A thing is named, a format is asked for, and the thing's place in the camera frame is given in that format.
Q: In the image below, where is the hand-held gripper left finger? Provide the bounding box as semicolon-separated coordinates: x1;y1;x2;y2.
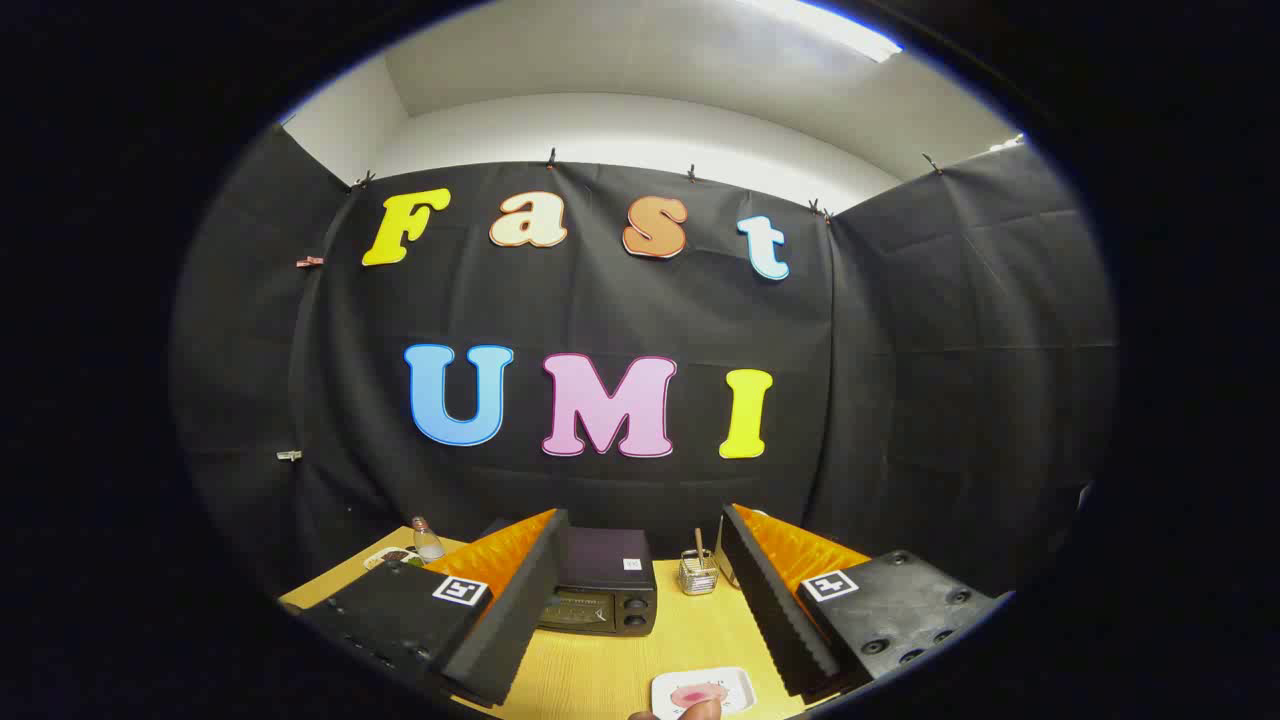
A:
298;508;571;709

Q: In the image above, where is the metal wire utensil holder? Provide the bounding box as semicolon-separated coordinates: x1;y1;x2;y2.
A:
679;550;720;596

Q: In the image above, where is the black toaster oven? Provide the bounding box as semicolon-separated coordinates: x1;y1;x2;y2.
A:
482;518;659;638

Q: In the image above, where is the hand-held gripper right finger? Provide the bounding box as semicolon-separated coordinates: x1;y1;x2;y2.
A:
718;503;1013;701

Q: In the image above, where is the white square plate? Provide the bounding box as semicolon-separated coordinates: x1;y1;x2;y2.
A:
651;667;757;719

